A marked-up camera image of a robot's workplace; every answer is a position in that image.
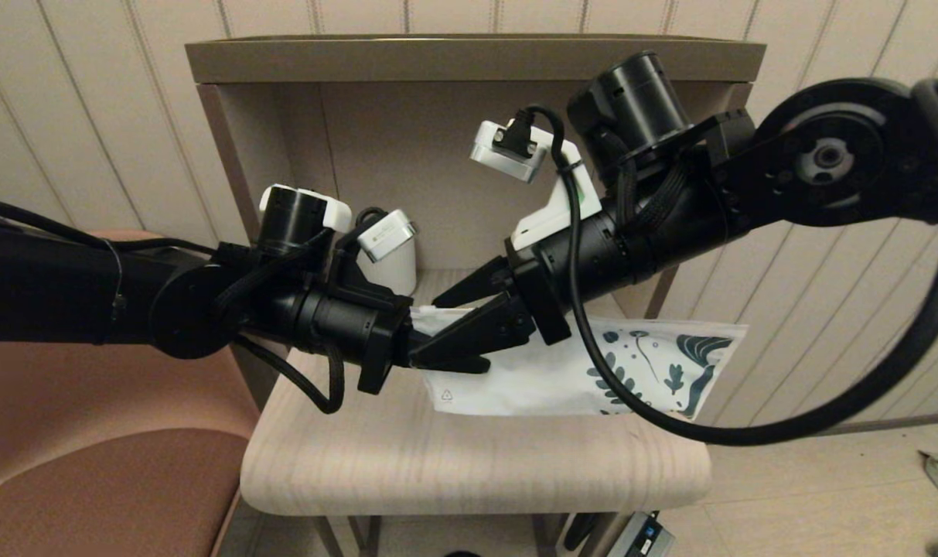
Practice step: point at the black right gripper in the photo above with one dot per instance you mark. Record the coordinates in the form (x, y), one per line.
(631, 240)

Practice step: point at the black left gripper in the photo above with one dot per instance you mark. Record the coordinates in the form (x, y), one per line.
(337, 321)

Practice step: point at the white floral zip pouch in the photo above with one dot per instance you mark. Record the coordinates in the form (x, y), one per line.
(530, 387)

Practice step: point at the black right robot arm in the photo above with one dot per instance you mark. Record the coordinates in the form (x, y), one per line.
(824, 155)

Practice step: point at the white ribbed ceramic mug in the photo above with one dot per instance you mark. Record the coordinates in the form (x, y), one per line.
(399, 271)

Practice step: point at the beige wooden desk with hutch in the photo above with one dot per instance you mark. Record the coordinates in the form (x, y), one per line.
(468, 62)

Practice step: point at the pink chair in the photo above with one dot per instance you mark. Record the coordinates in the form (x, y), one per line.
(90, 495)

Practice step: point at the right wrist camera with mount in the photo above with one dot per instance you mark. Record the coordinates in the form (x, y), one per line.
(554, 220)

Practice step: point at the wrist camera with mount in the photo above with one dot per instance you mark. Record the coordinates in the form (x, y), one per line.
(554, 220)
(387, 236)

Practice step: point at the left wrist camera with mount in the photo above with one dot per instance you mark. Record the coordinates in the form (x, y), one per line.
(387, 236)

